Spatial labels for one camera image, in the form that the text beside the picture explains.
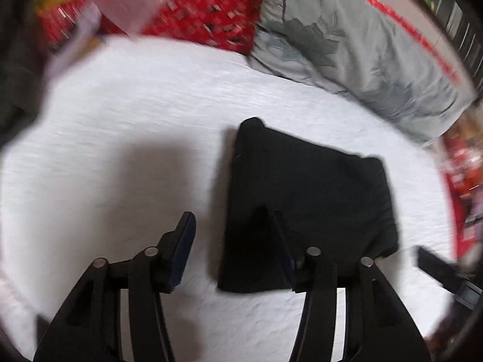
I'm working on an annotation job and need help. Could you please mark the black pants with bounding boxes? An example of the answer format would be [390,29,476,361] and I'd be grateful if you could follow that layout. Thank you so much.
[218,118,399,294]

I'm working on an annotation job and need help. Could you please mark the white quilted bed cover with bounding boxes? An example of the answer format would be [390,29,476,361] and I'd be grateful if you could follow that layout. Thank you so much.
[1,37,453,361]

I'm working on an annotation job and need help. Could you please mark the bagged items right side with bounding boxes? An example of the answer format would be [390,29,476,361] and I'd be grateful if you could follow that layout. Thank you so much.
[440,106,482,260]

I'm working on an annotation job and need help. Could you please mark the grey floral pillow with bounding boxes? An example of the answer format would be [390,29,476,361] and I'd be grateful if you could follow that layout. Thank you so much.
[249,0,476,143]

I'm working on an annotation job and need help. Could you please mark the dark green jacket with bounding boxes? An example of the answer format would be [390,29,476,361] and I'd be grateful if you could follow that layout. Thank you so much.
[1,0,46,146]

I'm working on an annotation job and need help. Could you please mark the red patterned bedding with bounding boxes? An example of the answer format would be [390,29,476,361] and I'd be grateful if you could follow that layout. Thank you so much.
[35,0,463,87]

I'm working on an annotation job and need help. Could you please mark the white paper sheet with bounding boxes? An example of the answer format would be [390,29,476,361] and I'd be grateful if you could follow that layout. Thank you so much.
[43,2,101,82]

